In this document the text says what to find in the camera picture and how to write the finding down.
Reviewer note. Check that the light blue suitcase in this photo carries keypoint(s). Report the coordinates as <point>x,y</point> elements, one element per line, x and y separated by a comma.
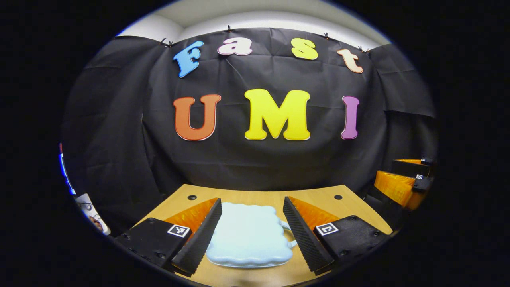
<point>249,235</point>

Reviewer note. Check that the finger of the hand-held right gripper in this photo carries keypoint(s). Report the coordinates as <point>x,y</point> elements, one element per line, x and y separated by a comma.
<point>394,187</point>
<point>410,168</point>

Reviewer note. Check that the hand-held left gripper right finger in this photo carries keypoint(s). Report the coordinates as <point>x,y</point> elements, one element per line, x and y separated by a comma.
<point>303,235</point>

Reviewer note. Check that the black backdrop cloth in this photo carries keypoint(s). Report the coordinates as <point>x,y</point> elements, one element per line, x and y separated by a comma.
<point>255,159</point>

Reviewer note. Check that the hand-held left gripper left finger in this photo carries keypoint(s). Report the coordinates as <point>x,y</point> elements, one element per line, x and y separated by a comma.
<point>203,235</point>

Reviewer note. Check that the white printed sign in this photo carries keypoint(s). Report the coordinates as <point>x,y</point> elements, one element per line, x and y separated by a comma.
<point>89,207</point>

